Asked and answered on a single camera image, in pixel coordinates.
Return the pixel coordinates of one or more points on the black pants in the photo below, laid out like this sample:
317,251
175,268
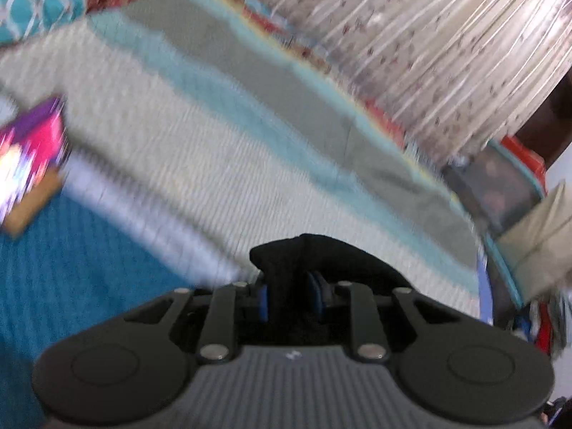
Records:
300,275

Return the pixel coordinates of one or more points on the floral beige curtain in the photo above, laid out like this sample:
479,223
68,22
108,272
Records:
453,74

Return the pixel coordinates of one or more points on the teal patterned pillow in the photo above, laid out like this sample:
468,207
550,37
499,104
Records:
21,19

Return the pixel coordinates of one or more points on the blue white patterned bedsheet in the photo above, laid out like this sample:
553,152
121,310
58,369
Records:
195,137

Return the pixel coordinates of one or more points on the pink purple box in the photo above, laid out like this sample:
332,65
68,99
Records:
34,148

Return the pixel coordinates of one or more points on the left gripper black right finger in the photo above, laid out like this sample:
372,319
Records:
353,308

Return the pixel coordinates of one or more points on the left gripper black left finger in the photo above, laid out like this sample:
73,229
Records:
232,311

